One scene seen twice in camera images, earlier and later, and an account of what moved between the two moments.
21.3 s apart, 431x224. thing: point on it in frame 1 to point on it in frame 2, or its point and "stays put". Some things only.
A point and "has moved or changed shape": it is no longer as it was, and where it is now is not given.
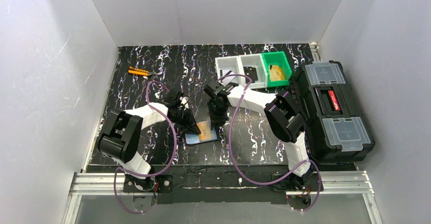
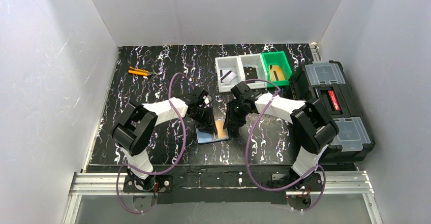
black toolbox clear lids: x=337 y=131 stays put
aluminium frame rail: x=335 y=183 stays put
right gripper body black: x=218 y=111 to x=234 y=119
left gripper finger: x=184 y=125 to x=205 y=122
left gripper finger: x=191 y=122 to x=209 y=120
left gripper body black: x=186 y=119 to x=207 y=121
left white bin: x=230 y=65 stays put
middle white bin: x=253 y=65 stays put
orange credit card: x=205 y=129 has moved or changed shape
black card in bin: x=251 y=73 stays put
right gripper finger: x=222 y=118 to x=239 y=119
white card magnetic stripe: x=228 y=78 stays put
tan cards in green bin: x=276 y=73 stays put
